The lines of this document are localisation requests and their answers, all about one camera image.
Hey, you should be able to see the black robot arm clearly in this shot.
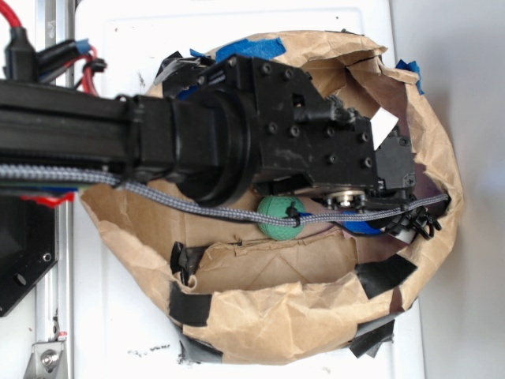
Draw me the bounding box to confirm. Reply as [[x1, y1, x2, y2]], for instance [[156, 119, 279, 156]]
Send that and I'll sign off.
[[1, 55, 416, 209]]

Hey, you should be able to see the green dimpled ball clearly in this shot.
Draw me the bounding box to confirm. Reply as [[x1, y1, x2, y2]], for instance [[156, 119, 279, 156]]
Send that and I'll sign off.
[[256, 196, 305, 241]]

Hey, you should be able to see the brown paper bag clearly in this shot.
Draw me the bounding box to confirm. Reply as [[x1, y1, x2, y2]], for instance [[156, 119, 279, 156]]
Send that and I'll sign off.
[[80, 31, 464, 365]]

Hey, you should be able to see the red cable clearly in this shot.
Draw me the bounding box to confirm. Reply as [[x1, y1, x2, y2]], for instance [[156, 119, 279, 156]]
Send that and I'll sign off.
[[0, 0, 107, 96]]

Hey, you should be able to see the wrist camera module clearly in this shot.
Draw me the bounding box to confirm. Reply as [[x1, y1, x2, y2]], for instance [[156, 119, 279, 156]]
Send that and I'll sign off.
[[388, 220, 442, 244]]

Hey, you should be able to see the blue painter tape strip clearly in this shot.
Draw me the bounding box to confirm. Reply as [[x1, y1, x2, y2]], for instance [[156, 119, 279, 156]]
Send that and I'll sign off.
[[395, 58, 425, 96]]

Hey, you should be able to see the grey braided cable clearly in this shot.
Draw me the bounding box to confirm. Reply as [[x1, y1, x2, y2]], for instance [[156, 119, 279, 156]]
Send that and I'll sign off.
[[0, 163, 450, 232]]

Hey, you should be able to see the aluminium extrusion rail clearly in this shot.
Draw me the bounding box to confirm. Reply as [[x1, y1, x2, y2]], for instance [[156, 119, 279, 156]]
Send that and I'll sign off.
[[36, 0, 77, 378]]

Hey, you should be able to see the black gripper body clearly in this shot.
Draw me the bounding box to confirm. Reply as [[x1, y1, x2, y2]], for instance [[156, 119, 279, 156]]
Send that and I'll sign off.
[[196, 55, 416, 209]]

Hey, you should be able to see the metal corner bracket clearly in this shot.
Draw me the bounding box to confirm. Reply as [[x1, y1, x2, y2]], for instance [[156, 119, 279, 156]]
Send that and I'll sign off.
[[23, 341, 69, 379]]

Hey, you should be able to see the black octagonal mount plate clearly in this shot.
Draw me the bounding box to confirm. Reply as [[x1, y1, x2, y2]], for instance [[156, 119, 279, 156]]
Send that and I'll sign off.
[[1, 196, 57, 317]]

